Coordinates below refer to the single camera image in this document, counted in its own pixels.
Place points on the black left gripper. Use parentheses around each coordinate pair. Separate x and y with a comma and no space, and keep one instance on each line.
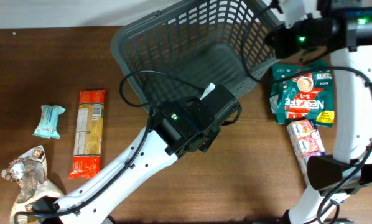
(224,101)

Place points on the white brown cookie bag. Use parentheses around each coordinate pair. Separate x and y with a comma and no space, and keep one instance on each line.
(29,171)

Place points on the orange spaghetti packet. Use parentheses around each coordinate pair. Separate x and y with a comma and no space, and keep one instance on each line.
(86,159)

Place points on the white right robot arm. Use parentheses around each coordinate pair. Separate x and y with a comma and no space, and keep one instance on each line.
(333,178)

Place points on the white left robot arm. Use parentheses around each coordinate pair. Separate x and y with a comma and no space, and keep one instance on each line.
(97,198)

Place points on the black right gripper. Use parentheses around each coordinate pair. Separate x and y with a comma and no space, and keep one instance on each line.
(274,40)

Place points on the pink blue tissue multipack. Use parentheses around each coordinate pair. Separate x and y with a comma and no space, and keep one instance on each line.
(306,142)

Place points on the green Nescafe coffee bag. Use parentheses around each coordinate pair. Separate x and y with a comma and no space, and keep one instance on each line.
(309,96)

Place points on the grey plastic basket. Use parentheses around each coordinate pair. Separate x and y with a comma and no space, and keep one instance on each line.
(178,51)

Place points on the mint green snack packet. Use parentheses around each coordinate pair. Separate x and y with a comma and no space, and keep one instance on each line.
(47,127)

